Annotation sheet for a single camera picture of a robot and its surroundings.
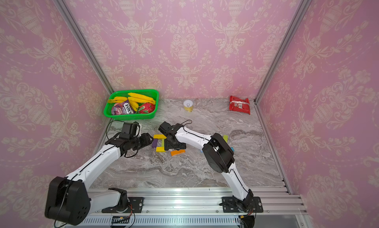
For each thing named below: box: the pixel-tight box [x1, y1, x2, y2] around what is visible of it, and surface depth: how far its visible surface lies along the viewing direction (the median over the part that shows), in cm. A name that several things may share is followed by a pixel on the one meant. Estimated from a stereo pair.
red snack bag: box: [228, 95, 251, 115], surface depth 115 cm
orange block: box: [170, 149, 186, 157], surface depth 94 cm
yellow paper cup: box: [183, 99, 194, 113], surface depth 115 cm
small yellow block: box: [155, 146, 166, 153], surface depth 95 cm
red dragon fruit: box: [138, 102, 156, 114], surface depth 108 cm
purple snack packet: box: [111, 99, 136, 116], surface depth 108 cm
